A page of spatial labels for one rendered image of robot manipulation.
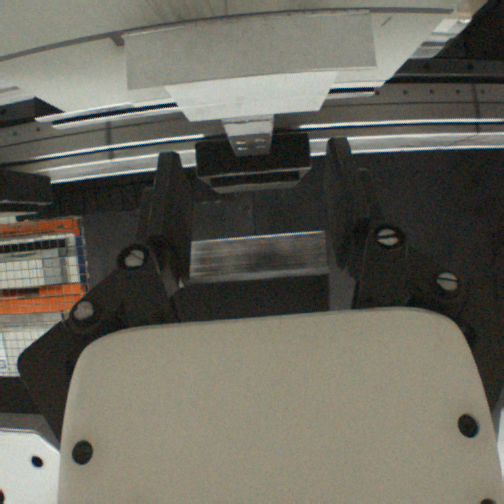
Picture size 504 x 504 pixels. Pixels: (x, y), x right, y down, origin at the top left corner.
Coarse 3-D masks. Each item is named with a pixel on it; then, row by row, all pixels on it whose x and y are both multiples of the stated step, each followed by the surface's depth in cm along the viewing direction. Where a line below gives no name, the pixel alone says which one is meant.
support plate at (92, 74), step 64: (0, 0) 9; (64, 0) 10; (128, 0) 11; (192, 0) 11; (256, 0) 11; (320, 0) 12; (384, 0) 12; (448, 0) 11; (0, 64) 13; (64, 64) 14; (384, 64) 18
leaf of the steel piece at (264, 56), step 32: (128, 32) 12; (160, 32) 12; (192, 32) 12; (224, 32) 12; (256, 32) 12; (288, 32) 12; (320, 32) 12; (352, 32) 12; (128, 64) 13; (160, 64) 13; (192, 64) 13; (224, 64) 12; (256, 64) 12; (288, 64) 12; (320, 64) 12; (352, 64) 12; (192, 96) 20; (224, 96) 21; (256, 96) 21; (288, 96) 22
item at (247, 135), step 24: (240, 120) 25; (264, 120) 26; (216, 144) 40; (240, 144) 34; (264, 144) 35; (288, 144) 40; (216, 168) 41; (240, 168) 41; (264, 168) 40; (288, 168) 40
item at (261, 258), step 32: (192, 256) 23; (224, 256) 23; (256, 256) 23; (288, 256) 23; (320, 256) 23; (192, 288) 22; (224, 288) 22; (256, 288) 22; (288, 288) 22; (320, 288) 22; (192, 320) 22
